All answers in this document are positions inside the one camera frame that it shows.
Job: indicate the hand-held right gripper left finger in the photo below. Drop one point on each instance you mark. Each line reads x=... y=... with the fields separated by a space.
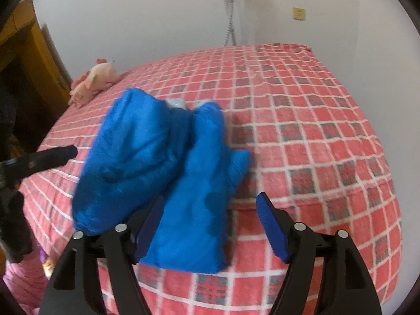
x=149 y=233

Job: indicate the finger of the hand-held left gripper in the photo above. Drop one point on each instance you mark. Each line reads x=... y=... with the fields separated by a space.
x=49 y=156

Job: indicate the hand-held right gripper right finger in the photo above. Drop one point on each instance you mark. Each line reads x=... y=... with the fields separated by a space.
x=272 y=226

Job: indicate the blue jacket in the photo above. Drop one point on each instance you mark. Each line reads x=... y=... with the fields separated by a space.
x=137 y=157

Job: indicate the pink clothing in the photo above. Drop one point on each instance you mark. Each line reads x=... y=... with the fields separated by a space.
x=24 y=285

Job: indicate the pink plush unicorn toy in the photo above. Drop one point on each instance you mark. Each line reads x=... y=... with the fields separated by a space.
x=95 y=80

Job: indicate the red plaid blanket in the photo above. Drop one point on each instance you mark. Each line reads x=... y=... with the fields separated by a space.
x=311 y=121

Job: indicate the yellowish wall plate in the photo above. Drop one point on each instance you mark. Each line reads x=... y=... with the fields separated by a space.
x=299 y=13

